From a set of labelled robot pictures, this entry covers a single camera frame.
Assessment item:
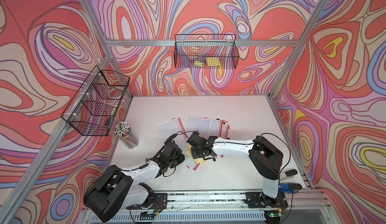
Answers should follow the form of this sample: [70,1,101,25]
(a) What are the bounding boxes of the yellow sticky note pad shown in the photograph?
[206,57,222,67]

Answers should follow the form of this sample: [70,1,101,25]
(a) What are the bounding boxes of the clear mesh document bag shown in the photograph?
[156,118,185,142]
[185,151,200,171]
[205,118,230,138]
[185,116,212,137]

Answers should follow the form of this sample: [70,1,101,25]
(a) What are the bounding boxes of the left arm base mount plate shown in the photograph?
[126,193,168,211]

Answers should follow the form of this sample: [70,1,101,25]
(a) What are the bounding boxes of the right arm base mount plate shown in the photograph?
[244,191,288,210]

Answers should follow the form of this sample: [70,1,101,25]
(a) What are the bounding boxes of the aluminium front rail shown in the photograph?
[154,188,330,212]

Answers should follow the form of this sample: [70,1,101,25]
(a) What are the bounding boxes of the yellow microfiber cloth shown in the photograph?
[186,143,205,165]

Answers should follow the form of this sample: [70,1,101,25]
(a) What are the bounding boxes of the black wire basket back wall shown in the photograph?
[174,33,240,69]

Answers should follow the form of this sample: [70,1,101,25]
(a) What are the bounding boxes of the small yellow sticky note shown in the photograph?
[194,61,204,67]

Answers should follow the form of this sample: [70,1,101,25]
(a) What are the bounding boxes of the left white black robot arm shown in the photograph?
[83,140,185,223]

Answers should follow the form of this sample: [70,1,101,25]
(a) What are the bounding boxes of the black wire basket wall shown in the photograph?
[61,66,130,136]
[174,33,240,69]

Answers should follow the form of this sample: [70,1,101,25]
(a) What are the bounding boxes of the blue black handled tool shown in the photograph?
[279,169,303,193]

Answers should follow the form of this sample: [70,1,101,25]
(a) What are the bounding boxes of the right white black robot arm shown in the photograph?
[187,131,283,200]

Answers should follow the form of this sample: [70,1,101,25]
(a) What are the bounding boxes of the black wire basket left wall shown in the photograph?
[61,66,130,136]

